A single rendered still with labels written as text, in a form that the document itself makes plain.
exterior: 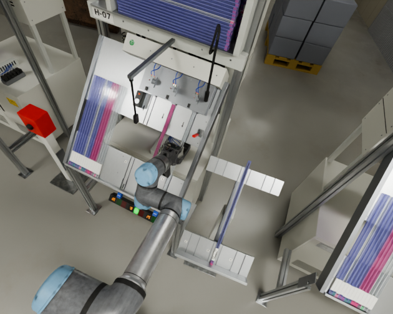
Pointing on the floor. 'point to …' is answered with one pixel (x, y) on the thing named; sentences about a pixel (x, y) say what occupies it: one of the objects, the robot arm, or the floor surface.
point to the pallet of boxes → (305, 32)
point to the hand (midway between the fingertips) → (178, 152)
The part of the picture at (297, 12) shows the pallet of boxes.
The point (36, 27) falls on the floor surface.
